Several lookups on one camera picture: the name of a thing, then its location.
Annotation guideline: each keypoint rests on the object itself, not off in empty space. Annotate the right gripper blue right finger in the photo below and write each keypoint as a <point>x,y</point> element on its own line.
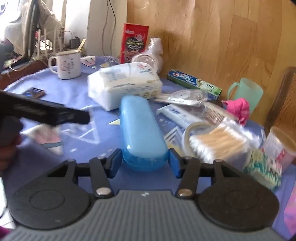
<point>177,163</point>

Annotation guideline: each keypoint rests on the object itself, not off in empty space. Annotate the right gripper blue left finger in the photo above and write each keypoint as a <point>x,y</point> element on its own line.
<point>113,163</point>

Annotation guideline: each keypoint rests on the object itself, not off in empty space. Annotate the blue plastic glasses case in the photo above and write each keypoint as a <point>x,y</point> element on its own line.
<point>144,146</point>

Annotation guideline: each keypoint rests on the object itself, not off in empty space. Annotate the white barcode wipes packet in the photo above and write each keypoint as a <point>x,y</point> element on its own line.
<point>183,116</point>

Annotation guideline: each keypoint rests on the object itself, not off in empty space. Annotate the cotton swab bag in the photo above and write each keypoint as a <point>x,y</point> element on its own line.
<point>227,141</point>

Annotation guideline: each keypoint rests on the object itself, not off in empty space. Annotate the green patterned tissue packet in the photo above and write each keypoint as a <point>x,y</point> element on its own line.
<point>263,169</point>

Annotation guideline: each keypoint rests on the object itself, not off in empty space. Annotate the pink fluffy cloth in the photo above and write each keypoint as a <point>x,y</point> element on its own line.
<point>240,108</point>

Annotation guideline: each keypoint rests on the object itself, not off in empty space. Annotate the person left hand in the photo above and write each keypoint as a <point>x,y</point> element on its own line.
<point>7,153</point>

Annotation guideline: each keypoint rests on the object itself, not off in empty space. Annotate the small dark card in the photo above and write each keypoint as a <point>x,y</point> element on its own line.
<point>34,92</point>

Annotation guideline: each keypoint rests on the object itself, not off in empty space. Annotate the silver foil packet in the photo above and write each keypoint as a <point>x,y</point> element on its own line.
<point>217,114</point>

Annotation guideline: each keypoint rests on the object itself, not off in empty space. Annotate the white enamel mug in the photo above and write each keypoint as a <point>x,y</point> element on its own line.
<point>68,64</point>

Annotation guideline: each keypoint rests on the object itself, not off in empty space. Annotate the white tissue pack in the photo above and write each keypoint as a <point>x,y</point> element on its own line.
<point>108,86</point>

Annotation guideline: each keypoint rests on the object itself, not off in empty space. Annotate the toothpaste box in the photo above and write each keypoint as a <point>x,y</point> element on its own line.
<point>191,82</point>

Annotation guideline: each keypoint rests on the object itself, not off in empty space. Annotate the teal plastic mug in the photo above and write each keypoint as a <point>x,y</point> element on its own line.
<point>248,90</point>

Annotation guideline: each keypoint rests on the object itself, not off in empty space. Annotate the round paper tub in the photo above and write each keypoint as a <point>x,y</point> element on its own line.
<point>280,147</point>

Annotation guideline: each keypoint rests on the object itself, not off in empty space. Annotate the stack of plastic cups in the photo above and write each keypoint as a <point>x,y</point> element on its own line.
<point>152,55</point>

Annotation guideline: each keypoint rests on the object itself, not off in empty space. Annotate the brown woven chair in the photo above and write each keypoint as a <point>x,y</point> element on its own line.
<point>279,101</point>

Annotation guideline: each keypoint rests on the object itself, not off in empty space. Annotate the red cereal box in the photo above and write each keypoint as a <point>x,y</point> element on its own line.
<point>134,40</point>

